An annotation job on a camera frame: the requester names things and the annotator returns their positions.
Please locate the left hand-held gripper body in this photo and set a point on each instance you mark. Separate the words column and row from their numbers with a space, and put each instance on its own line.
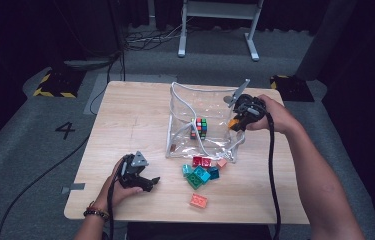
column 130, row 173

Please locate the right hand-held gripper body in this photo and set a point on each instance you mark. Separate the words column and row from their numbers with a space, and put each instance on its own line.
column 251, row 108

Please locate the orange toy brick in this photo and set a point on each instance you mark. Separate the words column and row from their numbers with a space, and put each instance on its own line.
column 232, row 123

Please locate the clear plastic bag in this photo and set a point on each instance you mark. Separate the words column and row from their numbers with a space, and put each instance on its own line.
column 215, row 140

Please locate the light teal toy brick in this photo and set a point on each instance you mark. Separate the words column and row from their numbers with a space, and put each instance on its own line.
column 186, row 170

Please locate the multicoloured puzzle cube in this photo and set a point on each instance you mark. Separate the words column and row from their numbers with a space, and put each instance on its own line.
column 199, row 128

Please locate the small salmon toy brick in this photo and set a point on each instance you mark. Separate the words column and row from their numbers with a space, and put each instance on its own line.
column 221, row 162

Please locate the green toy brick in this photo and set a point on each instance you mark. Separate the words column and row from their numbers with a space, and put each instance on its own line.
column 194, row 181

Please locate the turquoise toy brick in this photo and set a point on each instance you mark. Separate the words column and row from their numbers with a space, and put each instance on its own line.
column 198, row 170

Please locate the red toy brick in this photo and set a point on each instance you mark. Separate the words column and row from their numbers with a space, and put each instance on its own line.
column 197, row 161
column 206, row 162

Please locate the coral toy brick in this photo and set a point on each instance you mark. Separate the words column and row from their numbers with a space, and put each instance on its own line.
column 198, row 201

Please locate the dark teal toy brick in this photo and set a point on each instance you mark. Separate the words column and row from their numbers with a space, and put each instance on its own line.
column 213, row 172

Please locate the cyan toy brick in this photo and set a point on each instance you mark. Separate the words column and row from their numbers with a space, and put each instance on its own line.
column 206, row 176

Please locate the person's right hand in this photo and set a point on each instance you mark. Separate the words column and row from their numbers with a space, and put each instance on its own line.
column 276, row 115

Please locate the person's left hand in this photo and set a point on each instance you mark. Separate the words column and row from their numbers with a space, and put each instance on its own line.
column 113, row 195

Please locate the black yellow striped base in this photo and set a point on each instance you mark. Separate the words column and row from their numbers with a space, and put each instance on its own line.
column 58, row 83
column 295, row 88

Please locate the grey tape piece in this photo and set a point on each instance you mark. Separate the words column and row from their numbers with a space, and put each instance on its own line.
column 73, row 187

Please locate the person's dark clothing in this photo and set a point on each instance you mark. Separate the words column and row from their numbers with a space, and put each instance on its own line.
column 201, row 233

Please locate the dark grey pillar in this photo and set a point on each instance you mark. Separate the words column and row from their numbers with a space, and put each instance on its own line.
column 325, row 36

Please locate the grey flat stand base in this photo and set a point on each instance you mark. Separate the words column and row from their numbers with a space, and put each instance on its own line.
column 88, row 63

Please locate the black stand pole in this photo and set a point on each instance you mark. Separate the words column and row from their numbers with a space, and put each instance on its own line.
column 116, row 26

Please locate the white metal stand frame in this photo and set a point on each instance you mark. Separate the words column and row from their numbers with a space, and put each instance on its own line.
column 183, row 33

